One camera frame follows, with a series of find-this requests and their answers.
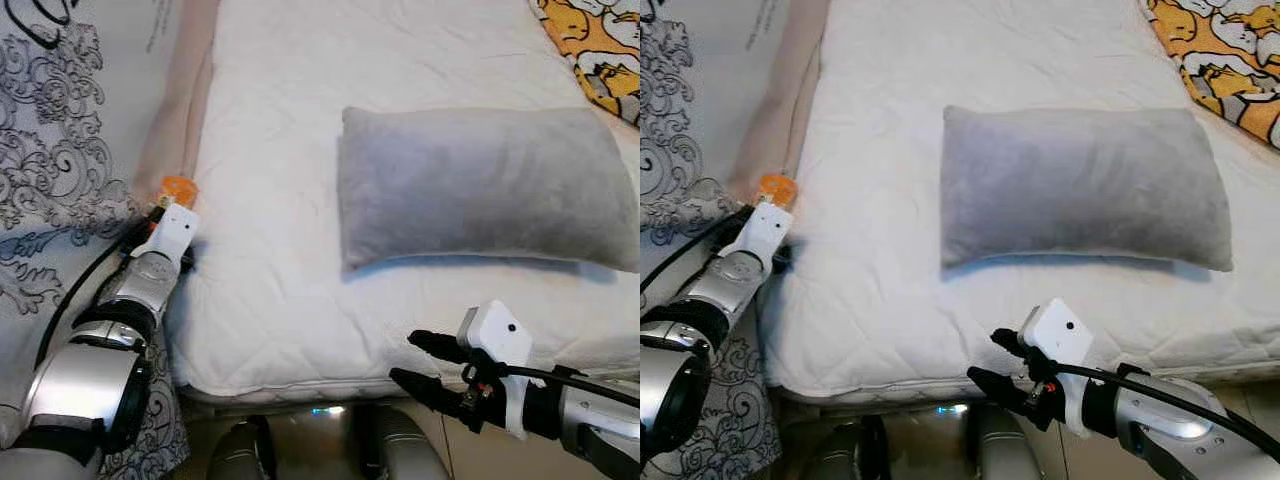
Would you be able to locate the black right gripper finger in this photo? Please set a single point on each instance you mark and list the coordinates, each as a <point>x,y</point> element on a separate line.
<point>1015,345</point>
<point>430,392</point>
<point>440,347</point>
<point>1003,392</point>

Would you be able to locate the small orange plastic object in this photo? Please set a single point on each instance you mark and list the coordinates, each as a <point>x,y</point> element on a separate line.
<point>178,190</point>
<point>777,189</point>

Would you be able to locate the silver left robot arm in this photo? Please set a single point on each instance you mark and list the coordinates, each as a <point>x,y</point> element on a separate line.
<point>730,285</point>
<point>80,390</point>

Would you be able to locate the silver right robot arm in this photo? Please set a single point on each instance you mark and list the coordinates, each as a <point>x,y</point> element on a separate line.
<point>1170,425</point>
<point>590,425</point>

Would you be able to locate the grey right robot leg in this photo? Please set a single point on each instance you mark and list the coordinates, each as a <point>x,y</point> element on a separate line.
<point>1005,450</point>
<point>400,450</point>

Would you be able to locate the grey robot leg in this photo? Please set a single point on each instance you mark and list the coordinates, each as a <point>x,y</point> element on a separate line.
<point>400,450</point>
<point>840,455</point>
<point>240,455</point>
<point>1005,450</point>

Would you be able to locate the white quilted mattress topper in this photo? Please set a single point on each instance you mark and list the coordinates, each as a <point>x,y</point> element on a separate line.
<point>300,300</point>
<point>880,310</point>

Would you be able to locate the grey velvet pillow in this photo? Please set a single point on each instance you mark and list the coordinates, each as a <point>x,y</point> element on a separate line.
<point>480,185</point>
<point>1080,185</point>

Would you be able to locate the grey left robot leg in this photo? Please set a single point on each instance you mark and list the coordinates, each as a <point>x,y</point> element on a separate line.
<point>240,455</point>
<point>840,455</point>

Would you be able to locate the grey floral printed fabric panel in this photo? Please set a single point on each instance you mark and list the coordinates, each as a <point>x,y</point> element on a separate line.
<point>680,150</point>
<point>60,120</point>

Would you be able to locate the yellow cartoon print blanket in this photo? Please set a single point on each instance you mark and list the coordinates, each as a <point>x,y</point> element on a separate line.
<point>1220,60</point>
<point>590,50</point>

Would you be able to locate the beige bed side bumper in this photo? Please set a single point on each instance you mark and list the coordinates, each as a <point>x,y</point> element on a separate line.
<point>790,90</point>
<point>185,90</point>

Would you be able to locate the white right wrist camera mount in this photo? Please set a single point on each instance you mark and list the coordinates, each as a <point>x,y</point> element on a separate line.
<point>500,335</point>
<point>1060,330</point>

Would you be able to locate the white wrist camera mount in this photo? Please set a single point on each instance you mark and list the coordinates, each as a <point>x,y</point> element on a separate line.
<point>175,232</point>
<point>1060,330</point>
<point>500,335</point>
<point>768,230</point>

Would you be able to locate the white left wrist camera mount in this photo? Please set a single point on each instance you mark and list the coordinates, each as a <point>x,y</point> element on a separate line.
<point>768,230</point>
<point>175,232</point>

